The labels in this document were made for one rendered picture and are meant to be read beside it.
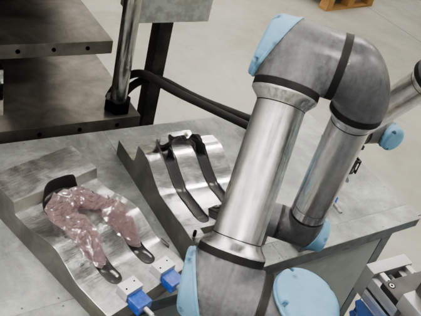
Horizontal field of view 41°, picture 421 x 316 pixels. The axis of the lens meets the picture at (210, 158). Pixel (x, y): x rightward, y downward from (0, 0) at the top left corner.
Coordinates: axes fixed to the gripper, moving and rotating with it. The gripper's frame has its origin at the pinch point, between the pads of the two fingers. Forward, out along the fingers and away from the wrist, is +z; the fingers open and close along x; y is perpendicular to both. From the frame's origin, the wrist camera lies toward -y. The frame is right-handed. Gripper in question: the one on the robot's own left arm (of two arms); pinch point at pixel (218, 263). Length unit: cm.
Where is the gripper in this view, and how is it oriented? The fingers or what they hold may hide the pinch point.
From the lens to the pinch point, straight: 150.7
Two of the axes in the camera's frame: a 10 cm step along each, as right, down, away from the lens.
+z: -2.2, 7.8, 5.9
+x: 8.8, -1.0, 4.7
